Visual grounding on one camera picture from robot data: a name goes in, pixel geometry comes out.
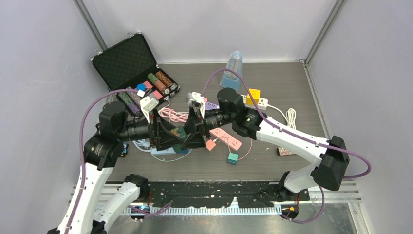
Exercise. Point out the glittery small cylinder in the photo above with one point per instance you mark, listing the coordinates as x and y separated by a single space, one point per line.
283 152

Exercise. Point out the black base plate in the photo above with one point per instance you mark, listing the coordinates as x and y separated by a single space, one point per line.
249 194

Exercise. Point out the orange pink charger plug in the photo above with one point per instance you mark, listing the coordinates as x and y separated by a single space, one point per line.
210 145

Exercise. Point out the teal charger plug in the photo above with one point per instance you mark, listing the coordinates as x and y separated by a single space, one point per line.
232 158

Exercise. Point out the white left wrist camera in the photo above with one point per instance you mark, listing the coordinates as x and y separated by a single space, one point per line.
148 102

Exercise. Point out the dark blue cube socket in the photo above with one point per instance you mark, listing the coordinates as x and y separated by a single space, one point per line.
179 150

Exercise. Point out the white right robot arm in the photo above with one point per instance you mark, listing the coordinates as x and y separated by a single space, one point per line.
328 158

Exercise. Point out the yellow cube socket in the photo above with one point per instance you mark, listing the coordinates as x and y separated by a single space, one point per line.
253 96

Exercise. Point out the dark green cube socket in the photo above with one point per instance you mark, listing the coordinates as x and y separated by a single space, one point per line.
179 132

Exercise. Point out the light blue power strip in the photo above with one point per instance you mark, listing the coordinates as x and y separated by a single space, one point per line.
168 151

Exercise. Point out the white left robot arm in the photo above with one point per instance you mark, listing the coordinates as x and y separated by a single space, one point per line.
99 156

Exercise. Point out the purple power strip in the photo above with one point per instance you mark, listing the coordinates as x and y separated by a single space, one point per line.
211 106

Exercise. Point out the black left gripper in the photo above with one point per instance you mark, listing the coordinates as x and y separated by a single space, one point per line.
152 126

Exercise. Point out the black chip case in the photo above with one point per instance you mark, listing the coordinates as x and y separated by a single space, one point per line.
131 63

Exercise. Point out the pink power strip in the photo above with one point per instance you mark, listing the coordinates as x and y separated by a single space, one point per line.
226 138

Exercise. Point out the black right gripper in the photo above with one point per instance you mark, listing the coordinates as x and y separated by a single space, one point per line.
197 125

